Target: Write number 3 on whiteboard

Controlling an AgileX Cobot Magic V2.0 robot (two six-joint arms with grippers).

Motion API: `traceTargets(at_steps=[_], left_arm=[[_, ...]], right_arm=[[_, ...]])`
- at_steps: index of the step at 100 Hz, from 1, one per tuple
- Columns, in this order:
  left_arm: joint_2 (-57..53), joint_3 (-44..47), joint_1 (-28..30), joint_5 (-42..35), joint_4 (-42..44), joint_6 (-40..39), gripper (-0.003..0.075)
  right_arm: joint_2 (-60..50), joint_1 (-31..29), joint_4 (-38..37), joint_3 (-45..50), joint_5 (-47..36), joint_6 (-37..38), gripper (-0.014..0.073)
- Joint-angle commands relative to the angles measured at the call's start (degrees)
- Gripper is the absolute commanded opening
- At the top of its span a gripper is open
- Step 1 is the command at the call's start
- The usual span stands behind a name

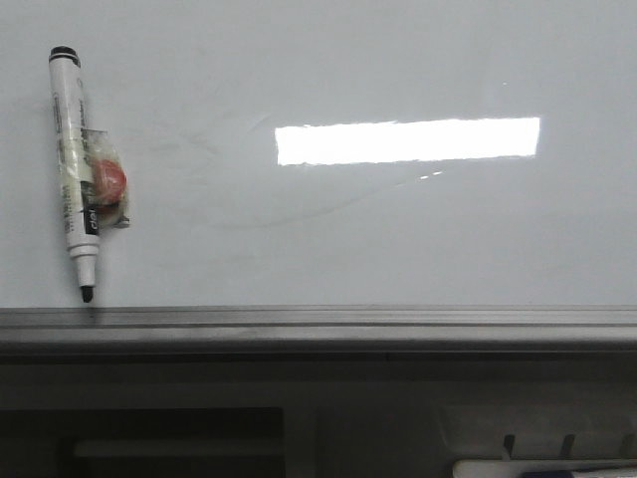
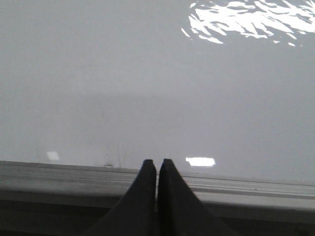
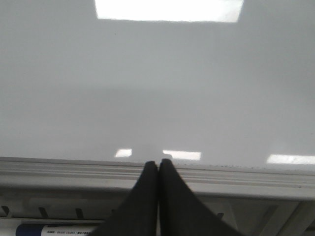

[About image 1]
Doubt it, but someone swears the white whiteboard with aluminium frame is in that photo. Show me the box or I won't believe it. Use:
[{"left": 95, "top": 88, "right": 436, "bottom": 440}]
[{"left": 1, "top": 1, "right": 636, "bottom": 356}]

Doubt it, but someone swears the white black whiteboard marker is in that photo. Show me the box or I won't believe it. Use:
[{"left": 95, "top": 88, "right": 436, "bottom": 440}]
[{"left": 49, "top": 46, "right": 100, "bottom": 304}]

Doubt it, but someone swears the red magnet taped to marker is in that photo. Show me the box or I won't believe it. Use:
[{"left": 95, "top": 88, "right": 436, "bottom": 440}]
[{"left": 83, "top": 129, "right": 130, "bottom": 229}]

